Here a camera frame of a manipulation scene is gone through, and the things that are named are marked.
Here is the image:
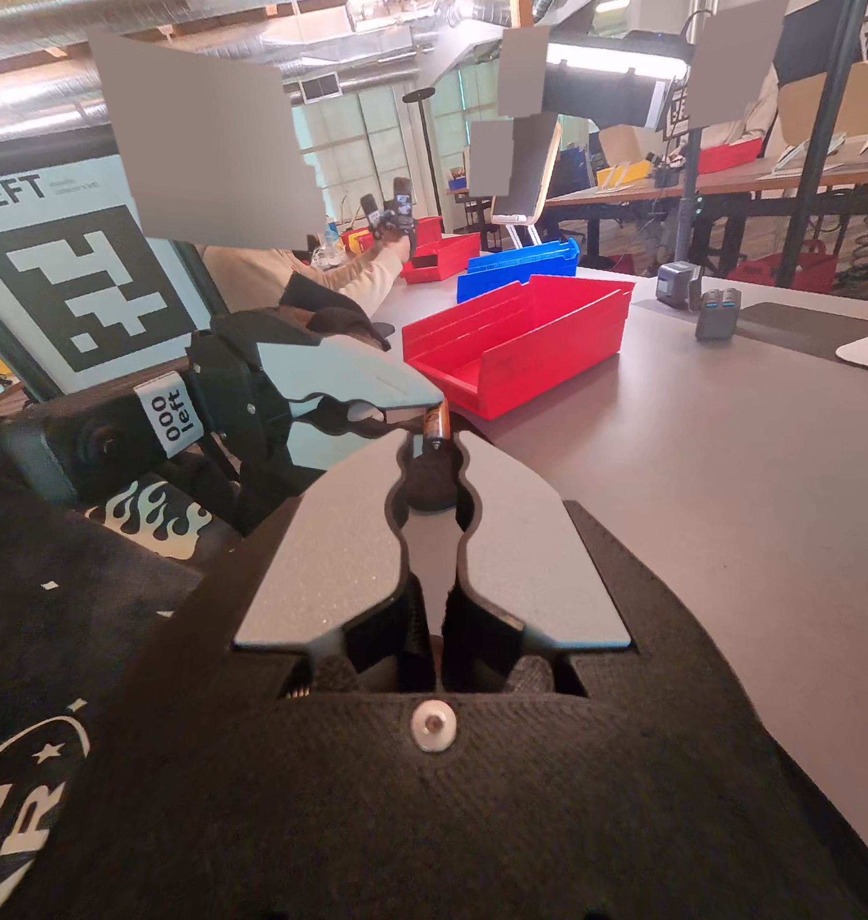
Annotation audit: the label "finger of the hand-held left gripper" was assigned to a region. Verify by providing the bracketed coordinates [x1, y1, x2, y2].
[289, 417, 411, 474]
[256, 336, 447, 408]

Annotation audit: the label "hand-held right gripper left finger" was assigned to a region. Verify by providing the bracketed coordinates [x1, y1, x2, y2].
[232, 427, 417, 656]

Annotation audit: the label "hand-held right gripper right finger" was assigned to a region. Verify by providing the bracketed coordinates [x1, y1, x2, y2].
[454, 429, 634, 655]

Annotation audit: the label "large red storage bin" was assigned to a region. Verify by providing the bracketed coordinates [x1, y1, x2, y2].
[401, 275, 636, 420]

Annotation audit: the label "person's left forearm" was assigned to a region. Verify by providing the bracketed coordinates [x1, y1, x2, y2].
[211, 272, 393, 355]

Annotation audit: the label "clear water bottle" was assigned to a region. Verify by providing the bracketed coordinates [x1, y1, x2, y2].
[312, 216, 345, 270]

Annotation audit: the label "black framed marker sign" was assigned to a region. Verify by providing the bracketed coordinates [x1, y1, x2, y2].
[0, 140, 219, 403]

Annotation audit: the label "blue storage bin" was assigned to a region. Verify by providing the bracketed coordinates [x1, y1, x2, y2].
[457, 237, 580, 304]

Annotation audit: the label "dark panel on stand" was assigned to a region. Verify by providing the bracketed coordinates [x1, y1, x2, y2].
[491, 115, 566, 249]

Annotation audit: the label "black floor lamp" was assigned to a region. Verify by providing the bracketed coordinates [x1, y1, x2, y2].
[403, 88, 438, 217]

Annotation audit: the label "black printed shirt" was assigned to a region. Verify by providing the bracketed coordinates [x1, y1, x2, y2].
[0, 417, 320, 920]

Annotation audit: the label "grey desktop device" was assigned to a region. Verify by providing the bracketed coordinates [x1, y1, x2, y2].
[655, 260, 702, 306]
[694, 287, 742, 342]

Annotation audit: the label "yellow storage bins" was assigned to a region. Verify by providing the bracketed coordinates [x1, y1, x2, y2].
[595, 160, 654, 191]

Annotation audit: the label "dark grey desk mat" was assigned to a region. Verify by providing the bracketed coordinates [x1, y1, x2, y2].
[736, 302, 868, 364]

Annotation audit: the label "black light stand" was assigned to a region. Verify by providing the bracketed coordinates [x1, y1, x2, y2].
[674, 7, 715, 267]

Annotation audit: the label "red storage crate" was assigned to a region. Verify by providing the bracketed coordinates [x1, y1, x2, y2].
[729, 241, 837, 294]

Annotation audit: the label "lit studio light panel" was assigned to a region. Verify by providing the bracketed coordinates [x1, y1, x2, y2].
[545, 39, 694, 130]

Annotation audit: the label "wood edged office desk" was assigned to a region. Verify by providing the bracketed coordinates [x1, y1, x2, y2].
[545, 161, 868, 209]

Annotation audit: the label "black stand pole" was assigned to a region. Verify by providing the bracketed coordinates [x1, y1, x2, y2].
[773, 0, 868, 290]

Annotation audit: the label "pale wooden board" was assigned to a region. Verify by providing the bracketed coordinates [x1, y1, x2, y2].
[775, 61, 868, 173]

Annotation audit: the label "silver air duct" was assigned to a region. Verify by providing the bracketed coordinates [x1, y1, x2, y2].
[0, 0, 356, 69]

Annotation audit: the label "framed wall marker sign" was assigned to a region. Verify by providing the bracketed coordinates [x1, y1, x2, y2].
[660, 75, 694, 141]

